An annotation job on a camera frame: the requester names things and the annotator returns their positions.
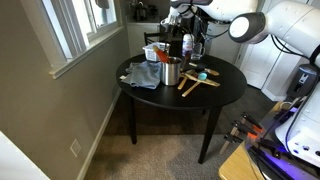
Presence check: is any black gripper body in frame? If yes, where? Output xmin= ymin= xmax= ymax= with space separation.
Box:
xmin=162 ymin=7 xmax=184 ymax=28

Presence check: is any orange spoon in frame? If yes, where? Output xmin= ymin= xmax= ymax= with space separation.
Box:
xmin=152 ymin=45 xmax=170 ymax=64

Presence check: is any dark wooden spoon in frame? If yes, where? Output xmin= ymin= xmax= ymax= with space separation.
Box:
xmin=180 ymin=51 xmax=193 ymax=72

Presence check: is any steel tin can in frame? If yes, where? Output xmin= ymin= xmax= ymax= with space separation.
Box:
xmin=160 ymin=56 xmax=183 ymax=87

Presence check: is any light wooden spoon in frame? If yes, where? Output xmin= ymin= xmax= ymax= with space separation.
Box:
xmin=176 ymin=68 xmax=198 ymax=91

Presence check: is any black trash can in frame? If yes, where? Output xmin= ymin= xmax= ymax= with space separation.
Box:
xmin=286 ymin=63 xmax=319 ymax=101

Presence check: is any black dining chair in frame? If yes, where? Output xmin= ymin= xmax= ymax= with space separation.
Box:
xmin=143 ymin=31 xmax=168 ymax=46

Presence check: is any white bottle purple label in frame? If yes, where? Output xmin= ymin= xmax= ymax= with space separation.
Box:
xmin=181 ymin=33 xmax=196 ymax=58

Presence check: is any white plastic basket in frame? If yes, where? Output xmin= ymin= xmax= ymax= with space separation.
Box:
xmin=142 ymin=41 xmax=171 ymax=63

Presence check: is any clear glass mug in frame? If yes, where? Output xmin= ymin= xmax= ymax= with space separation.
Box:
xmin=190 ymin=42 xmax=207 ymax=62

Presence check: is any white kitchen cabinet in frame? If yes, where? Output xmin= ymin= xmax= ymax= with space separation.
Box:
xmin=126 ymin=21 xmax=161 ymax=58

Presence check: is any black coffee maker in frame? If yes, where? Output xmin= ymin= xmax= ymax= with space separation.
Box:
xmin=129 ymin=0 xmax=150 ymax=23

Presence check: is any black slotted spatula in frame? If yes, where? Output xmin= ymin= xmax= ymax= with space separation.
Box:
xmin=194 ymin=64 xmax=208 ymax=74

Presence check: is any blue cloth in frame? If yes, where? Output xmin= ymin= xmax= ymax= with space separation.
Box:
xmin=124 ymin=60 xmax=163 ymax=90

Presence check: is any white dishwasher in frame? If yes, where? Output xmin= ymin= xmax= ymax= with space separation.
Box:
xmin=204 ymin=23 xmax=243 ymax=65

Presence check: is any wooden dish brush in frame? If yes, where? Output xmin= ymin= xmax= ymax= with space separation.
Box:
xmin=188 ymin=62 xmax=221 ymax=77

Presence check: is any flat light wooden spatula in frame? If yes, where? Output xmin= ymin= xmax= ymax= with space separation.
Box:
xmin=184 ymin=73 xmax=221 ymax=88

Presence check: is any round black table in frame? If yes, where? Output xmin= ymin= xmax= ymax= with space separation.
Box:
xmin=115 ymin=53 xmax=248 ymax=165

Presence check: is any white panel door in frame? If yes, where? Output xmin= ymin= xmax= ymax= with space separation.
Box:
xmin=239 ymin=42 xmax=301 ymax=90

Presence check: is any white framed window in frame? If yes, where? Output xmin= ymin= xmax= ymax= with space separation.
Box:
xmin=19 ymin=0 xmax=125 ymax=80

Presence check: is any black orange bar clamp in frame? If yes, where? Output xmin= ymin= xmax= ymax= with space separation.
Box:
xmin=219 ymin=132 xmax=246 ymax=156
xmin=232 ymin=120 xmax=259 ymax=139
xmin=241 ymin=112 xmax=264 ymax=133

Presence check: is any wooden robot stand board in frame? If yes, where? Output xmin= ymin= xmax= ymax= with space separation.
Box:
xmin=218 ymin=141 xmax=268 ymax=180

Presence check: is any white board panel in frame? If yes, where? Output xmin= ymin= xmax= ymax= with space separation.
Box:
xmin=0 ymin=130 xmax=51 ymax=180

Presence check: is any teal spatula wooden handle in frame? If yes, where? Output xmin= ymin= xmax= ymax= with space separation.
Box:
xmin=181 ymin=72 xmax=208 ymax=98

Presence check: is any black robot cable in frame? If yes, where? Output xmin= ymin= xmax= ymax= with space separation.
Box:
xmin=269 ymin=33 xmax=320 ymax=68

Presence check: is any white wall vent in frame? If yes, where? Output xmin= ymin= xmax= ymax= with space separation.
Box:
xmin=69 ymin=138 xmax=82 ymax=158

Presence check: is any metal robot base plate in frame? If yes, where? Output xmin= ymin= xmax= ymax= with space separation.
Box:
xmin=244 ymin=111 xmax=320 ymax=180

